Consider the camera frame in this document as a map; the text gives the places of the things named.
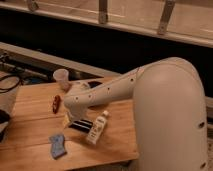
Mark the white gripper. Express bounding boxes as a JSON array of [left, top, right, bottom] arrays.
[[63, 106, 87, 128]]

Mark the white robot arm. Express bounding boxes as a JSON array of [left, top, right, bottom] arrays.
[[64, 57, 208, 171]]

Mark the red brown small object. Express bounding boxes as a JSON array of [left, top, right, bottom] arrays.
[[52, 95, 61, 114]]

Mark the white plastic bottle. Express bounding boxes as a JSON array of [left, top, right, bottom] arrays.
[[86, 110, 109, 145]]

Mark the dark blue bowl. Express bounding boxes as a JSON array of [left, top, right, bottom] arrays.
[[88, 81, 102, 88]]

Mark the black cable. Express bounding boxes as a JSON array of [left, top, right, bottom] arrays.
[[0, 73, 24, 94]]

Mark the metal window bracket middle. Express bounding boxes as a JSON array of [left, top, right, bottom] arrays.
[[98, 0, 108, 24]]

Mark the metal window bracket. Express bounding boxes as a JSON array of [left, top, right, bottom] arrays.
[[98, 0, 108, 24], [157, 0, 176, 35]]

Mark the metal window bracket right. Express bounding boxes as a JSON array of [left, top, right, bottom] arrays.
[[157, 0, 176, 35]]

